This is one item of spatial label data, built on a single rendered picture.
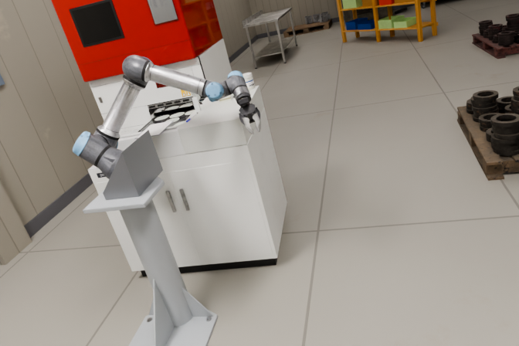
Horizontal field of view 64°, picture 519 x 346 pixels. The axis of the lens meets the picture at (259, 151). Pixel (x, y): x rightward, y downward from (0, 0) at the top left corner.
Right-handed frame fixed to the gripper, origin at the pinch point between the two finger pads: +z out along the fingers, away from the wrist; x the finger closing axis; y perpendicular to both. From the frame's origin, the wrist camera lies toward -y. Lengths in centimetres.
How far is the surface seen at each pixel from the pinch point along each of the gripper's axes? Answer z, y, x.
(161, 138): -32, 26, 48
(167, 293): 40, 56, 70
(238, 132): -17.4, 24.3, 8.0
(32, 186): -121, 152, 203
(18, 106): -180, 114, 189
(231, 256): 23, 87, 38
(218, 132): -21.5, 24.1, 17.9
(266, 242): 25, 78, 15
